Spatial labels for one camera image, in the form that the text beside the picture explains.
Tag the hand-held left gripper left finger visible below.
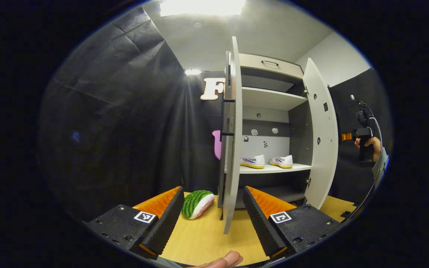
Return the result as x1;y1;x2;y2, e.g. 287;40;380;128
83;186;185;260

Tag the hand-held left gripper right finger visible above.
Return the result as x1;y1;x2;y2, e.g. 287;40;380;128
242;185;343;260

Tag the white cabinet door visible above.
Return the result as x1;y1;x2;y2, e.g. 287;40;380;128
303;58;339;210
218;36;243;235

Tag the white shoe cabinet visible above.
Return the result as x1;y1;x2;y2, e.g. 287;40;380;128
217;36;340;235

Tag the white canvas shoe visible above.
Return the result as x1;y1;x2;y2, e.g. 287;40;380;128
241;154;266;169
269;155;293;169

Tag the white cabinet shelf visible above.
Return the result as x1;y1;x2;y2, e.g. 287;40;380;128
241;87;308;111
225;163;312;174

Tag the black backdrop cloth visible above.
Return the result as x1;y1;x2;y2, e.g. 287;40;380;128
38;7;394;220

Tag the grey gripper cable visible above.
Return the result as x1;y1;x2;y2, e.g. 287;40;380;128
349;115;384;221

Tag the black door handle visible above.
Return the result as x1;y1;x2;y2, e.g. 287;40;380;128
220;99;235;136

